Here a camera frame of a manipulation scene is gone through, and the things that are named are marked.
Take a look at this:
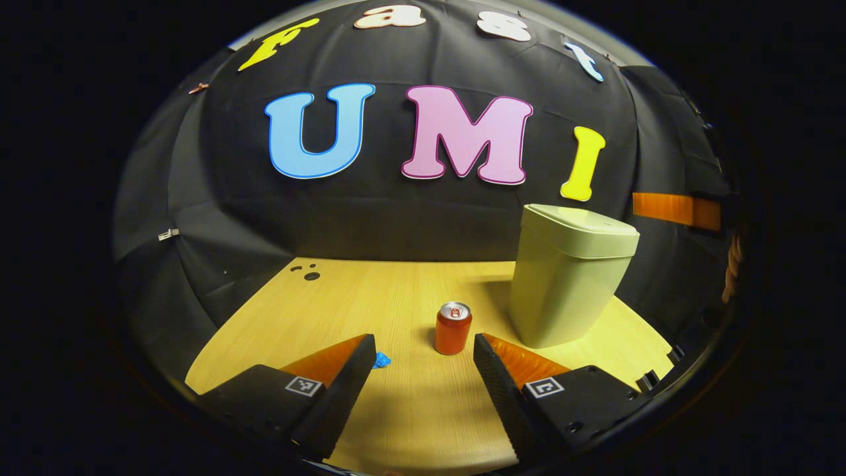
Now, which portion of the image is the green desktop garbage bin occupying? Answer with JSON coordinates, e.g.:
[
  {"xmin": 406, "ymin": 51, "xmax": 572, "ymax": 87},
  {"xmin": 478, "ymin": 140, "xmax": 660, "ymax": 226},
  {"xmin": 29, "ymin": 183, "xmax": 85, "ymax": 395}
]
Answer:
[{"xmin": 508, "ymin": 204, "xmax": 640, "ymax": 349}]

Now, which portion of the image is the wooden desktop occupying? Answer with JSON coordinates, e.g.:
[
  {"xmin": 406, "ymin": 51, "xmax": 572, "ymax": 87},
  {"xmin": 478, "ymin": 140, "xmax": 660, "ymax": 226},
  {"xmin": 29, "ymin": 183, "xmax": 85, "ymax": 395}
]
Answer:
[{"xmin": 185, "ymin": 258, "xmax": 675, "ymax": 475}]

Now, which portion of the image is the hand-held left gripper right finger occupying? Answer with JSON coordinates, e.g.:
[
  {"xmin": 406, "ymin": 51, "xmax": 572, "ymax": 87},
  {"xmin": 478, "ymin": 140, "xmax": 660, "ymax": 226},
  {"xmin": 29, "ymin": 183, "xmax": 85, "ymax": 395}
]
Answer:
[{"xmin": 473, "ymin": 333, "xmax": 653, "ymax": 463}]

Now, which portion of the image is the orange pop can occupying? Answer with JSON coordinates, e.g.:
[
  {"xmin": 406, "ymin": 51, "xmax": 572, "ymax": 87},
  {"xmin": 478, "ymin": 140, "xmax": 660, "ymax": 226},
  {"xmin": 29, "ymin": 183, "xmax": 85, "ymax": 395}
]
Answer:
[{"xmin": 434, "ymin": 301, "xmax": 473, "ymax": 356}]

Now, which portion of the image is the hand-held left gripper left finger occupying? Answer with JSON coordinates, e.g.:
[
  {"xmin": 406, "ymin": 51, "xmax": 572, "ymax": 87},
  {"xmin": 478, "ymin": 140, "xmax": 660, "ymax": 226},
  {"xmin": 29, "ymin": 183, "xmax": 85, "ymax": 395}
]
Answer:
[{"xmin": 195, "ymin": 334, "xmax": 377, "ymax": 460}]

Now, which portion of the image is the black backdrop cloth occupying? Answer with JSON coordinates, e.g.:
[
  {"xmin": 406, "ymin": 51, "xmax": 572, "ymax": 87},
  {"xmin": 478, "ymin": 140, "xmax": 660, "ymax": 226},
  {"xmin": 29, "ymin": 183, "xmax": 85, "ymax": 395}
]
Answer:
[{"xmin": 112, "ymin": 0, "xmax": 736, "ymax": 381}]

